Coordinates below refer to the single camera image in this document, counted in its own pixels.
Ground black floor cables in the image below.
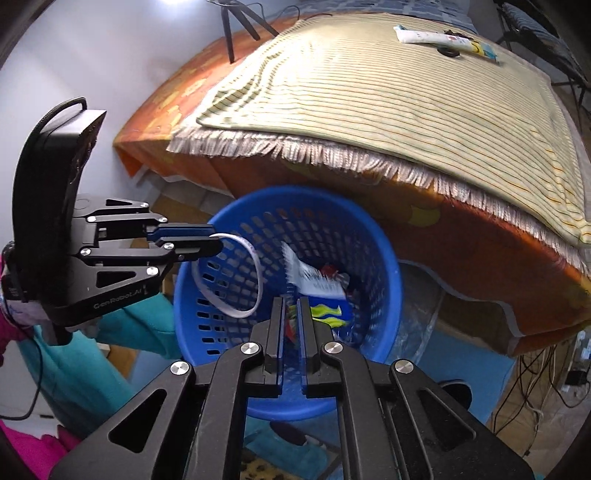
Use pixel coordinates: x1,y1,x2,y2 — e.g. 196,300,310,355
489,332,591,444

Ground white strap loop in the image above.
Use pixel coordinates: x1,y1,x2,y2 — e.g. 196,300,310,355
193,233,264,319

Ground striped yellow blanket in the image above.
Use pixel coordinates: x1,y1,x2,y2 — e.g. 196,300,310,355
166,11,591,245

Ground blue checked bed sheet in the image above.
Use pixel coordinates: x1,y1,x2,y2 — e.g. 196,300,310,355
295,0,476,28

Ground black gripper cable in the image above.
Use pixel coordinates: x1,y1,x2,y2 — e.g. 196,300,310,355
0,339,44,421

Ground blue plastic basket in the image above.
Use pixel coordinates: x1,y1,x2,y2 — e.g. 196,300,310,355
173,185,402,422

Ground dark candy wrapper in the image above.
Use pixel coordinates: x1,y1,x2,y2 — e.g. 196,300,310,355
436,29,462,59

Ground blue white snack packet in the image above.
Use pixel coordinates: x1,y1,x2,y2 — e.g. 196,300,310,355
281,242,356,342

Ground person's pink jacket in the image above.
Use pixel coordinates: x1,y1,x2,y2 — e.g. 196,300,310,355
0,415,81,480

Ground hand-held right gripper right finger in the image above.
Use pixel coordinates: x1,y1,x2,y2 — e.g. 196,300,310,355
298,295,536,480

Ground white tube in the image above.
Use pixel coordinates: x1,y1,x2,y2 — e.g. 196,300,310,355
393,25,476,51

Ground yellow blue packet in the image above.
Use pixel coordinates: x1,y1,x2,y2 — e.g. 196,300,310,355
468,39,500,63

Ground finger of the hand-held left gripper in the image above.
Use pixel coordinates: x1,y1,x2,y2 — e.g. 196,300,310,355
78,237,225,278
88,198,216,243

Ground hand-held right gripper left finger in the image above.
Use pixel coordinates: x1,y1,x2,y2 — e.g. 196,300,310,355
48,295,287,480

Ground clear plastic bag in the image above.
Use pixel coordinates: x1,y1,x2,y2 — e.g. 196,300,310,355
392,261,448,365

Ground striped cloth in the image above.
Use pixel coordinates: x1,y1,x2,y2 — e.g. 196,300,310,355
503,2,578,70

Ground teal pants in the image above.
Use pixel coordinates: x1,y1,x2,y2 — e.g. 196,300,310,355
18,291,185,444

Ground black folding chair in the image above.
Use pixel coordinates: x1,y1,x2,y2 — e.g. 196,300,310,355
494,0,591,88

